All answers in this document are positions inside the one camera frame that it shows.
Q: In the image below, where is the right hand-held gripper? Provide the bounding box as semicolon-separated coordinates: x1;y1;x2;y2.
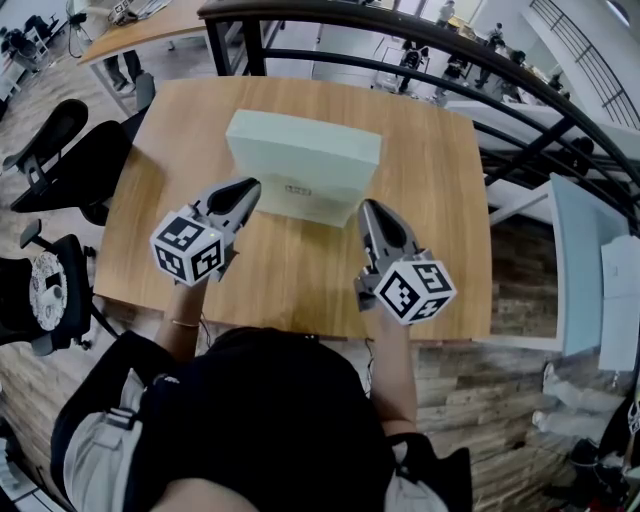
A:
353;198;458;327

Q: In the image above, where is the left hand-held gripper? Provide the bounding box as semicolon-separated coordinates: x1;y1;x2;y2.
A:
149;175;263;288

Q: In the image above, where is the pale green box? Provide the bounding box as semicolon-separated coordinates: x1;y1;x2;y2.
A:
224;108;384;230

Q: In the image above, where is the person's left forearm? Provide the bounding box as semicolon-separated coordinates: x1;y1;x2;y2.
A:
154;282;212;364

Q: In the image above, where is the person's right forearm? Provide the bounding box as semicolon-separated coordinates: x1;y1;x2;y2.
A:
369;307;419;437

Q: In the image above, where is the black office chair with headrest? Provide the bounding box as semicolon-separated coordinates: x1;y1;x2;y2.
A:
2;98;147;227

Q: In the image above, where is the black curved railing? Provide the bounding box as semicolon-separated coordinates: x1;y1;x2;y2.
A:
197;0;640;231

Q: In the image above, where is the pale blue table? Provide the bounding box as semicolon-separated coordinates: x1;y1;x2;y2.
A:
487;172;632;357

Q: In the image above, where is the speckled round seat cushion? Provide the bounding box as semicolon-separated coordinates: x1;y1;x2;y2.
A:
28;251;69;333

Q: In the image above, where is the person's black shirt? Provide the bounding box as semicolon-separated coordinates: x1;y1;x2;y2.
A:
49;327;474;512

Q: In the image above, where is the large white cardboard box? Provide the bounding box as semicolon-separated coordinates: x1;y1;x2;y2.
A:
597;234;640;373

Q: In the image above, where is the black stair railing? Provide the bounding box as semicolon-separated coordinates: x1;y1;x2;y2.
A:
529;0;640;129

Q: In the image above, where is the person's grey vest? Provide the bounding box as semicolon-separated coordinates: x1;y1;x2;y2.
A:
62;369;147;512

